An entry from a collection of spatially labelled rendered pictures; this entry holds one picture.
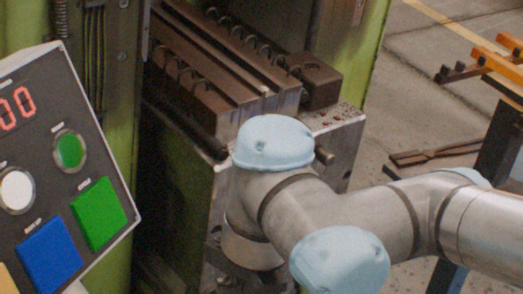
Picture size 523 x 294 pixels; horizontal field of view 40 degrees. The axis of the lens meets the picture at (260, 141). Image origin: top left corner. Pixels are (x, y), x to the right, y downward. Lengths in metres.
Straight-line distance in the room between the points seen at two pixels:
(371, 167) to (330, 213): 2.33
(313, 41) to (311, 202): 0.96
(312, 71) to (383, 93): 2.06
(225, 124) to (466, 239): 0.72
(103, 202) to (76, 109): 0.13
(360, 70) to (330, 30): 0.20
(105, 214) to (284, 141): 0.39
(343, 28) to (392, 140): 1.58
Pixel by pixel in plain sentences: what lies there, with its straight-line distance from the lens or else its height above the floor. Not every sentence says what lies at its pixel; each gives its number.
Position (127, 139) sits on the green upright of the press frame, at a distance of 1.38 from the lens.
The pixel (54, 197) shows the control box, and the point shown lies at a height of 1.06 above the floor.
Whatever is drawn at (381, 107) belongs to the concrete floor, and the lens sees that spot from 3.38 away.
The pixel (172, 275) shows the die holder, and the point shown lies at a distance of 1.59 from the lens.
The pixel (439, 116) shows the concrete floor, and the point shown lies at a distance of 3.44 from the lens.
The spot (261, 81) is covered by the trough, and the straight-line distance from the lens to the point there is 1.37.
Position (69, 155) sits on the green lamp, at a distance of 0.97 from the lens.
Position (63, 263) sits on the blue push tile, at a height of 1.00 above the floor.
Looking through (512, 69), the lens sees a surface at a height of 0.99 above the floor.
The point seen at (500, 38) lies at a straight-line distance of 1.81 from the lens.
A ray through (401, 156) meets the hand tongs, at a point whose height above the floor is 0.73.
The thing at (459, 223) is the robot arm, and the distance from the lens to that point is 0.65.
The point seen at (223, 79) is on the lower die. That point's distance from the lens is 1.35.
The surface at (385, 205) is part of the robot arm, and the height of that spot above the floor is 1.27.
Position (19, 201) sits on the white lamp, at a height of 1.08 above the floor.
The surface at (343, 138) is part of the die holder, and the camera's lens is 1.46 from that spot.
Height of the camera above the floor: 1.66
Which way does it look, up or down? 34 degrees down
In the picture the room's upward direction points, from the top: 10 degrees clockwise
